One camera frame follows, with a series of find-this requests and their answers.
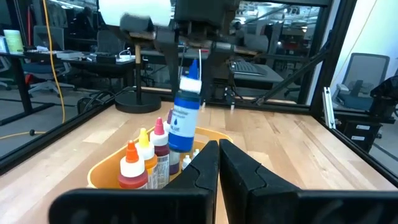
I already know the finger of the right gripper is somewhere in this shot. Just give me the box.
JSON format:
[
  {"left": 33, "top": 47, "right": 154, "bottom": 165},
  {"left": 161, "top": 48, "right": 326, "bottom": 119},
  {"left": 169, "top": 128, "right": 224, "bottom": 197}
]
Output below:
[
  {"left": 200, "top": 52, "right": 231, "bottom": 104},
  {"left": 161, "top": 45, "right": 182, "bottom": 99}
]

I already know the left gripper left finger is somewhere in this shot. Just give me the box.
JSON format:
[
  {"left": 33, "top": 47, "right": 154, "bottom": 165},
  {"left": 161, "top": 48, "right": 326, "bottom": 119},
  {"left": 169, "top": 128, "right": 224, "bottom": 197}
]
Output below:
[{"left": 49, "top": 139, "right": 220, "bottom": 224}]

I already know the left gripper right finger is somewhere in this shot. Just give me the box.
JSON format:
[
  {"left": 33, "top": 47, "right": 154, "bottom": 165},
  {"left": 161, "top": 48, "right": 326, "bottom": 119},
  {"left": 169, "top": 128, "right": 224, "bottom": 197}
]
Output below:
[{"left": 219, "top": 138, "right": 398, "bottom": 224}]

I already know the blue food coloring bottle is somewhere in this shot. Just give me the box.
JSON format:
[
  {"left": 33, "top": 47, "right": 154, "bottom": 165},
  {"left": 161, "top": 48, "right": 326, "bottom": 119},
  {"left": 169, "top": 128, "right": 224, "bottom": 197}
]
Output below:
[{"left": 168, "top": 58, "right": 203, "bottom": 153}]

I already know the yellow-capped food coloring bottle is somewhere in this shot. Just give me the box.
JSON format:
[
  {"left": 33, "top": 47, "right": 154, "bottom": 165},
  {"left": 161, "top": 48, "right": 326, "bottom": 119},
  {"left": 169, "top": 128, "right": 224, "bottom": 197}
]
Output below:
[{"left": 136, "top": 127, "right": 159, "bottom": 190}]

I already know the pink-capped maroon coloring bottle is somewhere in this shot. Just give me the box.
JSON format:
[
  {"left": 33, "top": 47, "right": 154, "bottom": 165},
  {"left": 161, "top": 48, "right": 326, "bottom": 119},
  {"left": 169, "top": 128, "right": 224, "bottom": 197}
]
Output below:
[{"left": 149, "top": 117, "right": 171, "bottom": 187}]

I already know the red food coloring bottle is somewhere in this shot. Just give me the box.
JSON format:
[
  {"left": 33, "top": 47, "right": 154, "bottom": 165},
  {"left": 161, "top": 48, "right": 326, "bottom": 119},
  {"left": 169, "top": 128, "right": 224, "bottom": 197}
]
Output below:
[{"left": 118, "top": 139, "right": 149, "bottom": 190}]

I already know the black laptop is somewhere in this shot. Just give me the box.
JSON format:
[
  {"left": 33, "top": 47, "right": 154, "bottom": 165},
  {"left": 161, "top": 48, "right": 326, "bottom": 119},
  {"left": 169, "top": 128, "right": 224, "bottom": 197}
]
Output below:
[{"left": 229, "top": 60, "right": 268, "bottom": 77}]

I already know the dark grey side desk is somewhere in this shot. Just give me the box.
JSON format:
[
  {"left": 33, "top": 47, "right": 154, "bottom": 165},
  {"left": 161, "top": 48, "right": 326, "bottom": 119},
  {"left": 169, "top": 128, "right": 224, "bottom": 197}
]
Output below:
[{"left": 214, "top": 60, "right": 276, "bottom": 91}]

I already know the dark mesh office chair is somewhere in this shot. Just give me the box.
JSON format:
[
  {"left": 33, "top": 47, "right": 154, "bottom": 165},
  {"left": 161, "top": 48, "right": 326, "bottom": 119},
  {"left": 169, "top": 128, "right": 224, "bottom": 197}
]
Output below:
[{"left": 95, "top": 29, "right": 123, "bottom": 56}]

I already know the black office desk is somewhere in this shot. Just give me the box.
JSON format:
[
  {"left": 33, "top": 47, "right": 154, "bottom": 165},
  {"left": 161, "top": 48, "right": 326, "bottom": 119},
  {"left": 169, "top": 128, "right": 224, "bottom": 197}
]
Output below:
[{"left": 0, "top": 49, "right": 137, "bottom": 127}]

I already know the yellow plastic basket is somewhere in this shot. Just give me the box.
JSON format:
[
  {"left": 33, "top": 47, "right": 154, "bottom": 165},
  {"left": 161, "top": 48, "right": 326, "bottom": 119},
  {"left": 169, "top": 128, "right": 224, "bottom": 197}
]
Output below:
[{"left": 86, "top": 126, "right": 234, "bottom": 190}]

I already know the black equipment case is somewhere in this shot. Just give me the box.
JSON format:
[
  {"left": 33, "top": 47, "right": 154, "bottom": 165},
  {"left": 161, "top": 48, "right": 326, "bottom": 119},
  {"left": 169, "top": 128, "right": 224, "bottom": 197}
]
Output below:
[{"left": 335, "top": 76, "right": 398, "bottom": 153}]

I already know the grey office chair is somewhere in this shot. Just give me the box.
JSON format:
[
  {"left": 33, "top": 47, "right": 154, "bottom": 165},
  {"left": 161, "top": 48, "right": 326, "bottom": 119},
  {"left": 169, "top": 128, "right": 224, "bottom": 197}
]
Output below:
[
  {"left": 331, "top": 52, "right": 391, "bottom": 110},
  {"left": 21, "top": 26, "right": 77, "bottom": 96}
]

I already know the pale green tub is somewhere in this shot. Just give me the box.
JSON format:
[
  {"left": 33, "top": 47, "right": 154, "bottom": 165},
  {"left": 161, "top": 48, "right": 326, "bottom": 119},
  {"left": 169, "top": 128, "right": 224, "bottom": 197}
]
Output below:
[{"left": 2, "top": 29, "right": 24, "bottom": 55}]

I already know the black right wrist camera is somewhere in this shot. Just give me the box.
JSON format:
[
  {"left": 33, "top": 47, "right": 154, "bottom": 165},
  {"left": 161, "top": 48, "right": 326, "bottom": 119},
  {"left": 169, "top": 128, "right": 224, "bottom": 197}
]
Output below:
[{"left": 174, "top": 0, "right": 241, "bottom": 30}]

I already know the silver aluminium bracket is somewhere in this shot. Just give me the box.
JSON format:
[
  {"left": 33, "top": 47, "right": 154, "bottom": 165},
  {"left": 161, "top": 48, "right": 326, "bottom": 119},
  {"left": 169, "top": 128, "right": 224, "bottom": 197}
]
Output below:
[{"left": 322, "top": 86, "right": 336, "bottom": 130}]

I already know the yellow extension cable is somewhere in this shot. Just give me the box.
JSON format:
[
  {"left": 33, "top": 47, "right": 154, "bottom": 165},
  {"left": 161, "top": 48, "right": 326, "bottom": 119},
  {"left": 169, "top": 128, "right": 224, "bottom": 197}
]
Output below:
[{"left": 0, "top": 0, "right": 67, "bottom": 141}]

